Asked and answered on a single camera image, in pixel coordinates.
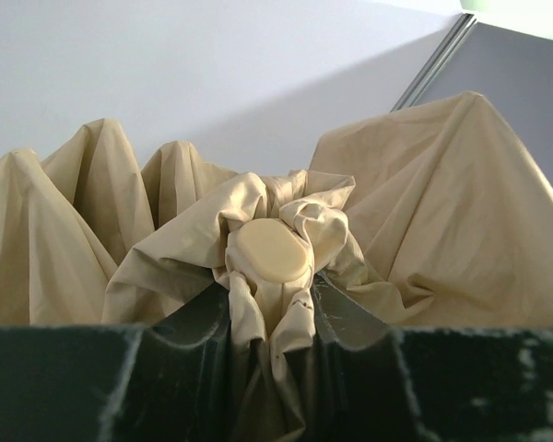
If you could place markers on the right aluminium corner post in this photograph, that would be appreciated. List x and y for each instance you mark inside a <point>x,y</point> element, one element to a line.
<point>436,62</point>

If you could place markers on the beige folding umbrella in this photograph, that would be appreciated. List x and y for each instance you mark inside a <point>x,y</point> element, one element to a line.
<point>431,216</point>

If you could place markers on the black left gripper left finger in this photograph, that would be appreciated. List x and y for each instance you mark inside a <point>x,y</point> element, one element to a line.
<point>167,382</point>

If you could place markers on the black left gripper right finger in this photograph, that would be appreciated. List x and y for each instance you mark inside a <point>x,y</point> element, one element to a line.
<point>395,383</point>

